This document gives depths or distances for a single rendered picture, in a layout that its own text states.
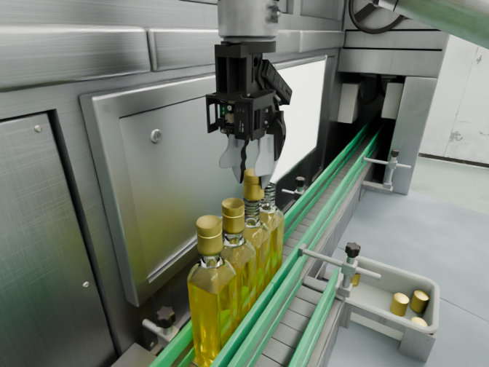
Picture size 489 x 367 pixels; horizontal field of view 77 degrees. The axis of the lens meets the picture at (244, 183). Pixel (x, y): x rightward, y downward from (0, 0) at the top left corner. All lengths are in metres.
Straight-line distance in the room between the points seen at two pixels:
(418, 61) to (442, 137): 2.94
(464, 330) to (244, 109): 0.77
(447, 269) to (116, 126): 0.99
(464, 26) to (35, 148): 0.52
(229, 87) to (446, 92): 3.85
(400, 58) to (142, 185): 1.12
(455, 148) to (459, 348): 3.53
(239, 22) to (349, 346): 0.69
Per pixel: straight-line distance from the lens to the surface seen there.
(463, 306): 1.03
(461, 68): 4.14
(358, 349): 0.82
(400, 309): 0.87
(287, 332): 0.65
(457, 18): 0.48
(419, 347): 0.83
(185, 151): 0.54
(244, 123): 0.39
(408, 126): 1.41
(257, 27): 0.40
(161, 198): 0.52
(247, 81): 0.40
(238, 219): 0.45
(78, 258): 0.50
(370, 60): 1.39
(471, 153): 4.33
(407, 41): 1.37
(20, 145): 0.42
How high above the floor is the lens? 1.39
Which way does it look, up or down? 26 degrees down
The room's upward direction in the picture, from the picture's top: straight up
